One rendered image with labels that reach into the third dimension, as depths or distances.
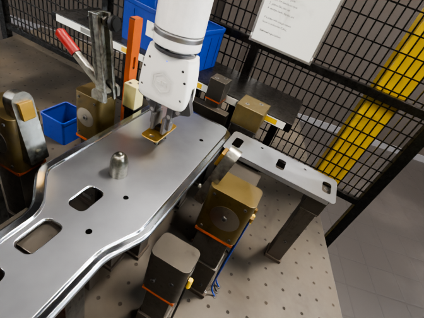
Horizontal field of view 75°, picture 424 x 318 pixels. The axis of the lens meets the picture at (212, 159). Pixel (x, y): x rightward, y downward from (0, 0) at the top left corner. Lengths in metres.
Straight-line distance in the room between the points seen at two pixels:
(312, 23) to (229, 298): 0.83
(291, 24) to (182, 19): 0.59
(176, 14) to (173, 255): 0.36
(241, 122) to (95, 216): 0.47
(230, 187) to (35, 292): 0.32
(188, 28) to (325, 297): 0.78
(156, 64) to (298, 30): 0.59
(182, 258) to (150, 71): 0.32
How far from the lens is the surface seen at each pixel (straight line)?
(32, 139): 0.57
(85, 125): 0.70
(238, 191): 0.50
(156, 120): 0.58
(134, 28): 0.67
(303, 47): 1.00
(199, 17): 0.47
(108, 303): 0.73
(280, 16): 1.01
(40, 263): 0.44
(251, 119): 0.76
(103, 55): 0.61
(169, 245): 0.46
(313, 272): 0.95
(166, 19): 0.47
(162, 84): 0.52
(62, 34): 0.68
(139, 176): 0.54
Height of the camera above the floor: 1.38
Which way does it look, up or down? 37 degrees down
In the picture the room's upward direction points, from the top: 20 degrees clockwise
